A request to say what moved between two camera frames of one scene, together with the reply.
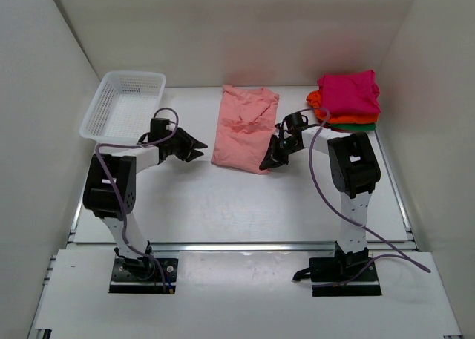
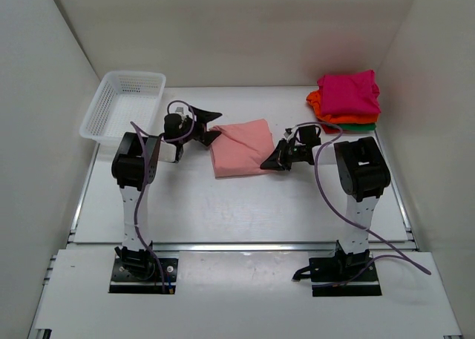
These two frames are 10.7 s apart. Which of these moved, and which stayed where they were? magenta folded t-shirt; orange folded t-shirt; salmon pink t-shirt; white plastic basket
Moved: salmon pink t-shirt
Stayed: magenta folded t-shirt; orange folded t-shirt; white plastic basket
